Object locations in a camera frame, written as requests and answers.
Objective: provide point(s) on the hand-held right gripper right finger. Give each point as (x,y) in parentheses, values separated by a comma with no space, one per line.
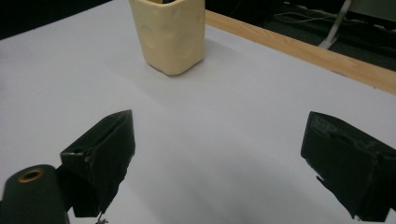
(348,161)

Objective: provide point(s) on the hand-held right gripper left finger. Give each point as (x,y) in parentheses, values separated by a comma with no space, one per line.
(106,155)

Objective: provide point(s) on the cream square cup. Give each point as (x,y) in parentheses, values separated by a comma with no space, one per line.
(171,34)

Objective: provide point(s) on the white table sheet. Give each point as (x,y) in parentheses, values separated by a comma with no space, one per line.
(202,124)

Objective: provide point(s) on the white metal stand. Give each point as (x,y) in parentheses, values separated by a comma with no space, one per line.
(336,25)

